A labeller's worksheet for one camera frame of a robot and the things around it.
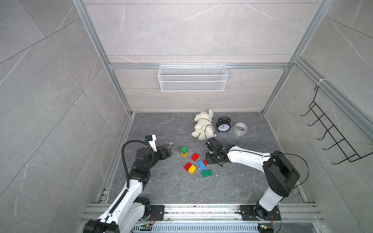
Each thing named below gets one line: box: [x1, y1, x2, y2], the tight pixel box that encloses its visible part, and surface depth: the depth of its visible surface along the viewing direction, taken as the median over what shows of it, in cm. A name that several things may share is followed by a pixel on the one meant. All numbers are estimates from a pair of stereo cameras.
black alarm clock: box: [216, 116, 232, 133], surface depth 103 cm
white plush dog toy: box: [191, 109, 217, 141], surface depth 105 cm
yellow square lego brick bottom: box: [188, 165, 197, 175], surface depth 88 cm
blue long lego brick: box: [197, 159, 207, 171], surface depth 90 cm
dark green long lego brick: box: [201, 168, 214, 178], surface depth 88 cm
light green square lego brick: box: [180, 146, 188, 155], surface depth 92 cm
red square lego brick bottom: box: [183, 162, 193, 172], surface depth 90 cm
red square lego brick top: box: [191, 152, 200, 162], surface depth 95 cm
